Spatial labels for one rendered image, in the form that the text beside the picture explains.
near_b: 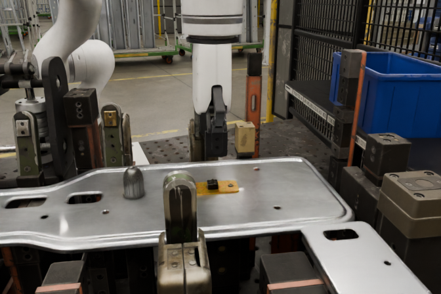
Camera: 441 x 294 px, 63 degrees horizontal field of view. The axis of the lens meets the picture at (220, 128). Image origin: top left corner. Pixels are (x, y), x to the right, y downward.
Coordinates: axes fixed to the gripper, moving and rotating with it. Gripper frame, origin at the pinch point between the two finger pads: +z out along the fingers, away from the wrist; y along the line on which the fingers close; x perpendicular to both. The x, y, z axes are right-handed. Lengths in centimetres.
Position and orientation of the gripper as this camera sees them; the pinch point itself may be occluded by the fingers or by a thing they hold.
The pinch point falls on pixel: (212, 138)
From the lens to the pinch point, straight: 56.4
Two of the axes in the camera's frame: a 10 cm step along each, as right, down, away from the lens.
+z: -0.1, 9.4, 3.5
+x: 9.9, -0.4, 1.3
